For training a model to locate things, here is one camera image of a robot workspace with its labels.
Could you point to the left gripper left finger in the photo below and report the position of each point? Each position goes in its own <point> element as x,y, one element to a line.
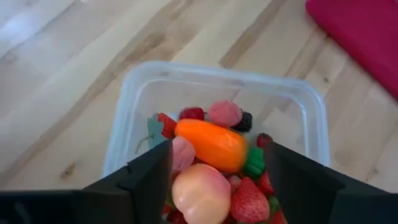
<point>124,199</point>

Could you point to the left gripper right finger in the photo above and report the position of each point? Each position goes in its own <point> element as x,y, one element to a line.
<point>326,205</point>

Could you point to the red toy strawberry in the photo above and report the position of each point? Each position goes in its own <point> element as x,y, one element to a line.
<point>265,185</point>
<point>248,203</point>
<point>278,218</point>
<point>177,218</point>

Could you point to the pink lumpy toy fruit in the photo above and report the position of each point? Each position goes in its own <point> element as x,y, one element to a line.
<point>183,154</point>
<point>224,113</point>
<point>233,182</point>

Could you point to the toy peach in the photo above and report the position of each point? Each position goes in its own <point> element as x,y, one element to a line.
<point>202,196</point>

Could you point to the strawberry with large green leaves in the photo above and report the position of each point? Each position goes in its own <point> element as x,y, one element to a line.
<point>168,124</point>

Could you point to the red toy cherry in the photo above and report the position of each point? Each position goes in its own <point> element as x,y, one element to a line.
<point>263,140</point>
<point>191,114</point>

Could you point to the dark toy blackberry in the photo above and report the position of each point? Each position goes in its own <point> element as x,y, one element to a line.
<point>244,122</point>

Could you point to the clear plastic tupperware container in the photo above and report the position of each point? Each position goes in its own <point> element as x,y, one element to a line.
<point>186,93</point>

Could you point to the magenta cloth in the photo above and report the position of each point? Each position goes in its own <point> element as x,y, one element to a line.
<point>367,37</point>

